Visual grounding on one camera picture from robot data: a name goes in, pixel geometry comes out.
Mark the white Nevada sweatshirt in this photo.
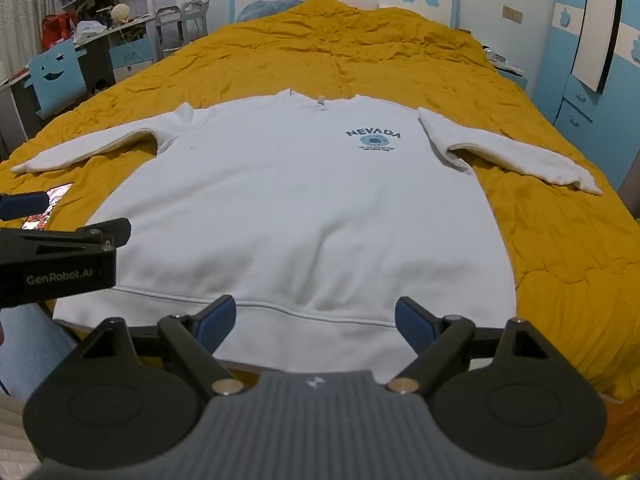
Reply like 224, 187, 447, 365
14, 90, 598, 382

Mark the smartphone with lit screen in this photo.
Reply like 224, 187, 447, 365
21, 183, 72, 231

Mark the blue jeans leg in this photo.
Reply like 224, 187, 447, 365
1, 304, 77, 401

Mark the blue smiley chair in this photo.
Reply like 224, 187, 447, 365
24, 40, 87, 119

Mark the mustard yellow quilt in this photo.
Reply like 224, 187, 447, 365
1, 0, 639, 400

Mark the red bag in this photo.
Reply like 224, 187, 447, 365
41, 12, 77, 51

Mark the round beige plush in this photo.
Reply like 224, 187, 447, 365
111, 3, 130, 25

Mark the desk with shelves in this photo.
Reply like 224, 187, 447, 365
1, 0, 154, 157

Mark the grey folding rack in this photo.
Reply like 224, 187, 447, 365
154, 0, 209, 58

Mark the bedside table with items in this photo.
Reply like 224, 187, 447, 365
483, 44, 528, 90

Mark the blue white wardrobe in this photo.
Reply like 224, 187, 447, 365
533, 0, 639, 188

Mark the blue pillow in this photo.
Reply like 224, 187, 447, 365
235, 0, 303, 23

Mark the wall switch plate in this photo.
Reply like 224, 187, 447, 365
501, 6, 523, 24

